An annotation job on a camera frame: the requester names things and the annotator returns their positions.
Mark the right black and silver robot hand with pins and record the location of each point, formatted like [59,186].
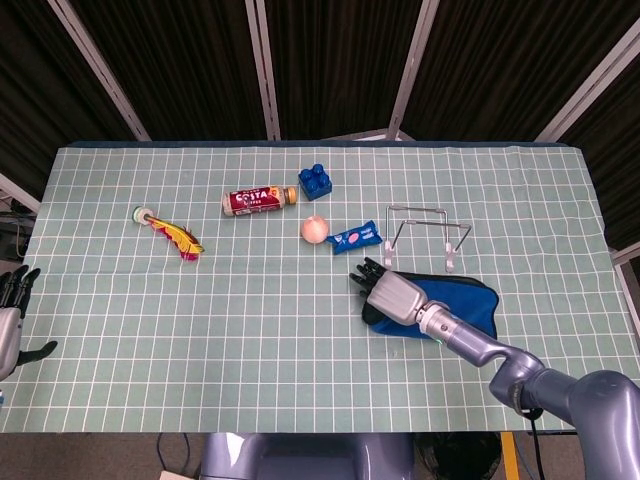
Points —
[397,300]

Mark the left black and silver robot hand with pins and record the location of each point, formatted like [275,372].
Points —
[10,330]

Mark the black and blue cloth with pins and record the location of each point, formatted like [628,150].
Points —
[465,305]

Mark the right silver purple robot arm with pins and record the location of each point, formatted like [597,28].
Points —
[480,345]

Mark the blue snack packet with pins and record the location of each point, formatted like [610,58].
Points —
[352,238]

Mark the pink ball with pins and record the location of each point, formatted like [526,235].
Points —
[315,230]

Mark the blue building block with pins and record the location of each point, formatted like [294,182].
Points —
[316,186]

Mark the red Costa coffee bottle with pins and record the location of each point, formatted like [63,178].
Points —
[255,200]

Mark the purple grey robot torso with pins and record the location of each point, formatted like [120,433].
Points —
[300,457]

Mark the green grid tablecloth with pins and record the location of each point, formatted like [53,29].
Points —
[200,325]

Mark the colourful feather shuttlecock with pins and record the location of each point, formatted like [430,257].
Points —
[175,235]

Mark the white paper sheet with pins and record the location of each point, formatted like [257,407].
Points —
[175,476]

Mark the dark pleated screen panel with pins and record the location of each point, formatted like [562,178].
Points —
[615,165]
[30,90]
[510,60]
[340,65]
[185,65]

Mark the white screen frame post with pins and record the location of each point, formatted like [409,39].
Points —
[625,255]
[263,70]
[20,195]
[592,85]
[413,70]
[100,70]

